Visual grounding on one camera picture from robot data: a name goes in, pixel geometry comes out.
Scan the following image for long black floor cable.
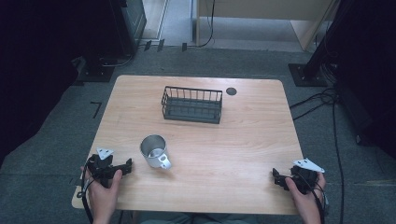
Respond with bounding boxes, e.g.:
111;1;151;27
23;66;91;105
332;92;346;224

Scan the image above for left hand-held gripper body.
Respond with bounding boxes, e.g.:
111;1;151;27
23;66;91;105
86;147;118;189

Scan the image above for black floor cable bundle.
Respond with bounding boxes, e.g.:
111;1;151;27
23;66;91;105
289;87;340;122

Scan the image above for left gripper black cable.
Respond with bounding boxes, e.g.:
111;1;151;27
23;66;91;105
76;172;95;224

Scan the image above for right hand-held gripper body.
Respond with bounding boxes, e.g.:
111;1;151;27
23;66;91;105
290;157;326;196

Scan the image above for black angled floor tape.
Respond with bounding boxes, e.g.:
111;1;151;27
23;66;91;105
90;101;103;119

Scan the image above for black hanging cable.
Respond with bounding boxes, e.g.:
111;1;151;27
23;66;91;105
197;0;217;49

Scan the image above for dark curtain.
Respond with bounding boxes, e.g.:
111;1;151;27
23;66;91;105
0;0;125;169
303;0;396;160

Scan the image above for person's left hand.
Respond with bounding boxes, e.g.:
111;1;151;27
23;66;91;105
80;166;123;219

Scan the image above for silver metal cup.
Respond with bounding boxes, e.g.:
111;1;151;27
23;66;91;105
139;133;173;171

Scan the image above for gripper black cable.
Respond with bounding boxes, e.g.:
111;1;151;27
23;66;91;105
76;172;95;224
298;174;330;224

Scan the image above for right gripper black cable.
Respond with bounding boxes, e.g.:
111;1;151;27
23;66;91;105
298;174;330;224

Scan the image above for person's right hand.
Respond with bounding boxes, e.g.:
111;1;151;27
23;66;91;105
284;172;327;217

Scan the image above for light wooden cabinet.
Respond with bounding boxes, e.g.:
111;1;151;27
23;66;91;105
195;0;341;52

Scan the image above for black stand base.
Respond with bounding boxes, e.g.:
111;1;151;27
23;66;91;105
287;63;330;88
76;55;117;84

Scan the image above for black wire basket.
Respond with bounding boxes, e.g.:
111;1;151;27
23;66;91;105
160;85;224;125

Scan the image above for dark cabinet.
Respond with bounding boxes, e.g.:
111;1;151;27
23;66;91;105
106;0;148;59

